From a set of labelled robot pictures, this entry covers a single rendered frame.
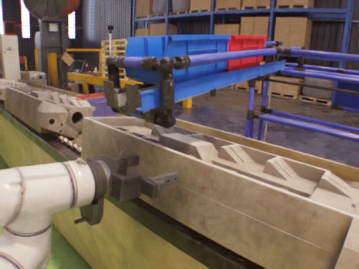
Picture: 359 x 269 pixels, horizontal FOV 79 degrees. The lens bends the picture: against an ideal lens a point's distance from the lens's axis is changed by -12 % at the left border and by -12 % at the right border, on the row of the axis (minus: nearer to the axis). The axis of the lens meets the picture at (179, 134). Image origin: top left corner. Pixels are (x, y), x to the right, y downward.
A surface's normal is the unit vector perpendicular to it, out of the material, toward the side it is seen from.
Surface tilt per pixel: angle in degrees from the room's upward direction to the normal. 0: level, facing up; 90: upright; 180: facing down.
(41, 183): 52
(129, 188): 90
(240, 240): 80
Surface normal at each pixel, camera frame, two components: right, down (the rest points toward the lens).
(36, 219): 0.70, 0.44
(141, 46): 0.76, 0.20
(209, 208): -0.64, 0.04
